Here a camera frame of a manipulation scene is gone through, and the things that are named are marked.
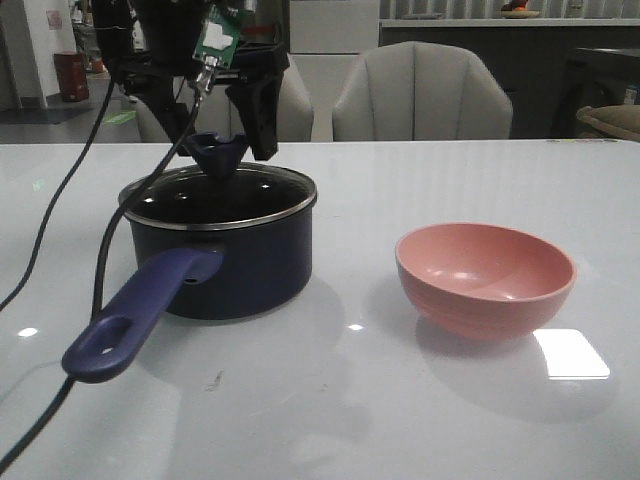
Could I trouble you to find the pink bowl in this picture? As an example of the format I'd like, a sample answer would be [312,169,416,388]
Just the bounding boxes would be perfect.
[395,223,577,341]

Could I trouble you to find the black cable thick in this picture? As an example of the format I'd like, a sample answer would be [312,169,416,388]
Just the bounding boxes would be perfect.
[0,64,221,469]

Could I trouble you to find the glass lid blue knob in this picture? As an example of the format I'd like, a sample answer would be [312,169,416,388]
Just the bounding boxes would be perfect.
[124,132,317,231]

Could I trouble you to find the fruit plate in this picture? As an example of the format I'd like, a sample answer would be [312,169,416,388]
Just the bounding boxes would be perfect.
[499,0,540,19]

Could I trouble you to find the green circuit board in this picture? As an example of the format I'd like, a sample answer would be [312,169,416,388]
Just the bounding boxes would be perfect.
[192,5,242,68]

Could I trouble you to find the beige cushion seat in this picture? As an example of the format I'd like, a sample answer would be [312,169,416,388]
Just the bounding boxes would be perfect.
[576,105,640,142]

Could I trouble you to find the white cabinet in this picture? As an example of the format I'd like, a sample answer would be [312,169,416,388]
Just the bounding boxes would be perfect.
[289,1,380,142]

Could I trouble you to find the dark blue saucepan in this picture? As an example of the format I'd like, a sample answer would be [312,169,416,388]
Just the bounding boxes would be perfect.
[62,182,314,383]

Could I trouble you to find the beige chair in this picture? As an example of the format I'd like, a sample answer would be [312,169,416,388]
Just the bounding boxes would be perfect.
[332,41,513,142]
[132,54,314,143]

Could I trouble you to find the red bin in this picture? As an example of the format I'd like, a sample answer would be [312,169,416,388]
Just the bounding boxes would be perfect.
[53,51,89,102]

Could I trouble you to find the dark counter with white top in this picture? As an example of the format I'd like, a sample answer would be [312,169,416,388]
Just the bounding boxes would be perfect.
[379,18,639,139]

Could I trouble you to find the black cable thin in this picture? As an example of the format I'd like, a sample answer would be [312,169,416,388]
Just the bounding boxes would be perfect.
[1,78,115,310]

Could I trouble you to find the beige chair left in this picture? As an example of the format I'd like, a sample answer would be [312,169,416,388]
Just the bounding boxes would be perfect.
[132,54,314,143]

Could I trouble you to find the beige chair right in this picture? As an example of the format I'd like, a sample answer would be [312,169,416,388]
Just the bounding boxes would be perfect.
[332,41,513,142]

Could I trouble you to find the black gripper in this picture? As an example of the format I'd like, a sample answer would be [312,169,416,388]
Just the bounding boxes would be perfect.
[92,1,289,160]

